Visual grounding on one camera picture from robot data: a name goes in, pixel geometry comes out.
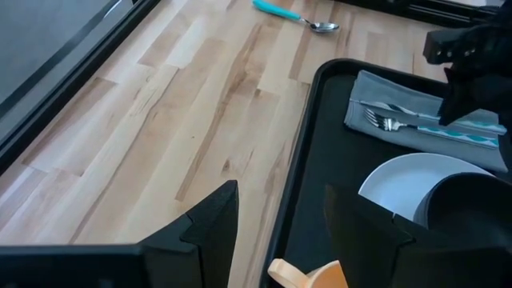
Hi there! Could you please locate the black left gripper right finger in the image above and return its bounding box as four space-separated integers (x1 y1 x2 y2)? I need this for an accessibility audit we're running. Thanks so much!
324 183 512 288

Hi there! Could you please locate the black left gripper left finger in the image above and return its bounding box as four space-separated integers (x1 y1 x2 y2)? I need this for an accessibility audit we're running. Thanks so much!
138 179 240 288

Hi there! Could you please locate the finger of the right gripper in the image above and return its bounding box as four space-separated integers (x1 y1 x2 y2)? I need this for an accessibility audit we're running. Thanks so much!
497 110 512 173
437 66 512 127

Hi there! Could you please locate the orange cup with handle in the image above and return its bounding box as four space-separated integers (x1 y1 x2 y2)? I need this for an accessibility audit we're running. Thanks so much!
266 258 350 288

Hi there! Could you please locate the dark grey bowl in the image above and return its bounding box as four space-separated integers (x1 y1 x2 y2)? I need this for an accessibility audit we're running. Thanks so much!
413 172 512 242

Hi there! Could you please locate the teal-handled fork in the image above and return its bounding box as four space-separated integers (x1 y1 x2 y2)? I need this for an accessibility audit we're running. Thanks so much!
358 99 507 135

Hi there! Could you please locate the white round plate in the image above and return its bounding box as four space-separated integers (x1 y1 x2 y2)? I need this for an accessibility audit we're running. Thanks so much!
358 152 495 223

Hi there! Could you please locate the grey cloth napkin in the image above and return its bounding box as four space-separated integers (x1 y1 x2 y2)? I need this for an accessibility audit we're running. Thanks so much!
343 70 510 174

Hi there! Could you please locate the black plastic tray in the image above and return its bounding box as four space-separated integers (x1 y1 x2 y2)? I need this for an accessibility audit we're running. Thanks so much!
258 58 512 288

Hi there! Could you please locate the teal handled metal spoon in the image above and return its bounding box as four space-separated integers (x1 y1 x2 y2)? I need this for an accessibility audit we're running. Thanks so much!
251 0 341 34

